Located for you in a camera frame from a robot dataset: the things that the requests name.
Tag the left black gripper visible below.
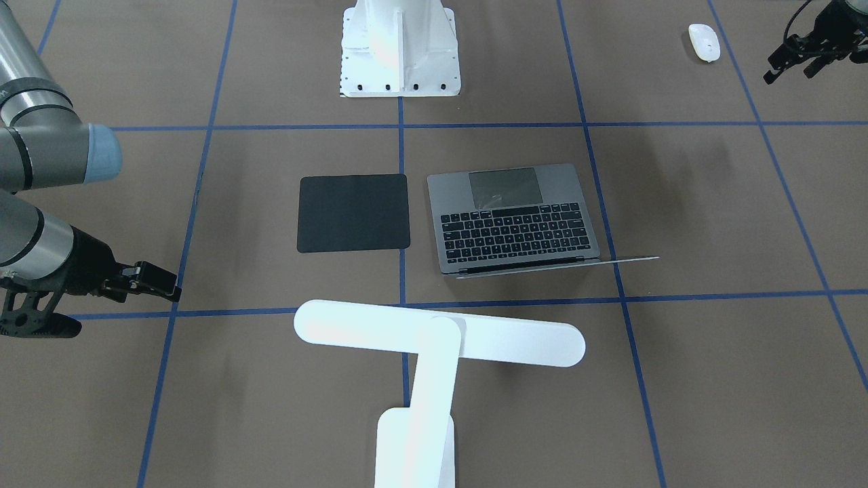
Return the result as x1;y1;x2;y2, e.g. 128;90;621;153
803;1;867;64

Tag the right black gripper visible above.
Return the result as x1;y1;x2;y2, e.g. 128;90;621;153
61;226;182;303

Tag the white computer mouse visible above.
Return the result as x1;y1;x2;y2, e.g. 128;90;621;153
688;24;720;64

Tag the grey laptop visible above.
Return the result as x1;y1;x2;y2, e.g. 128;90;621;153
427;163;660;279

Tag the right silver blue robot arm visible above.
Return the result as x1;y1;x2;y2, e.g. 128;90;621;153
1;2;182;303

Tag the white desk lamp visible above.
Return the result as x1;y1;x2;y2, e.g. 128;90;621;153
294;300;586;487

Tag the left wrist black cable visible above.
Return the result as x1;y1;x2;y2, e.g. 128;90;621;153
783;0;814;41

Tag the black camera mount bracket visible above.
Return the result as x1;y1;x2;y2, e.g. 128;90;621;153
1;276;83;339

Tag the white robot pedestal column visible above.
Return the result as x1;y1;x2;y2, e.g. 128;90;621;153
339;1;462;98

